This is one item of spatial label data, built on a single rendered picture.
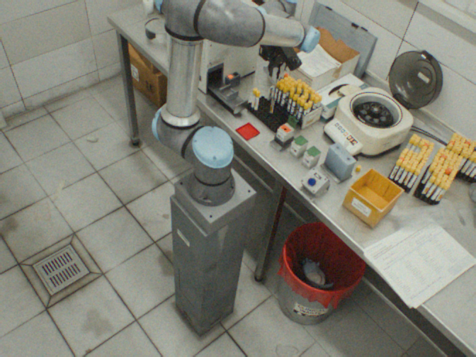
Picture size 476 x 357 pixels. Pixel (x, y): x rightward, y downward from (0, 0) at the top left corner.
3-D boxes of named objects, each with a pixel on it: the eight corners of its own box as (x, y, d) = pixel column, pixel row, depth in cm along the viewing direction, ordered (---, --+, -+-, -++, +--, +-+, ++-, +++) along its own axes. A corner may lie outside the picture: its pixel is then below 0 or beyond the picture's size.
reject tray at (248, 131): (235, 130, 180) (235, 129, 179) (248, 123, 183) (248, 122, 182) (246, 141, 177) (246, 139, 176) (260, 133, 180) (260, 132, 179)
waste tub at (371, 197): (340, 205, 161) (348, 187, 153) (363, 184, 168) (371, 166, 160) (372, 229, 156) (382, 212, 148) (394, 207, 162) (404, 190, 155)
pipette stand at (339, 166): (319, 166, 172) (326, 147, 164) (334, 159, 174) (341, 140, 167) (337, 184, 167) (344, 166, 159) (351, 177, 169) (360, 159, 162)
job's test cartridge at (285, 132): (275, 139, 176) (278, 127, 171) (284, 134, 178) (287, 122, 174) (282, 146, 175) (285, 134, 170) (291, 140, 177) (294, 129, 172)
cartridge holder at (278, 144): (269, 144, 177) (270, 137, 174) (286, 134, 181) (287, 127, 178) (279, 152, 174) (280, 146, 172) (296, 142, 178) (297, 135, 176)
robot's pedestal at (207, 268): (200, 337, 216) (205, 236, 149) (175, 304, 225) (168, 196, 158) (233, 312, 226) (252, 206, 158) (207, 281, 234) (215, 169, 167)
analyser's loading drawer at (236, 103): (202, 86, 192) (202, 75, 188) (215, 79, 195) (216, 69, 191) (234, 114, 183) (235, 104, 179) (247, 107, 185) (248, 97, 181)
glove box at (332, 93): (307, 108, 191) (312, 89, 184) (346, 86, 202) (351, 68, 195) (329, 125, 186) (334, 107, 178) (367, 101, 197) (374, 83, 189)
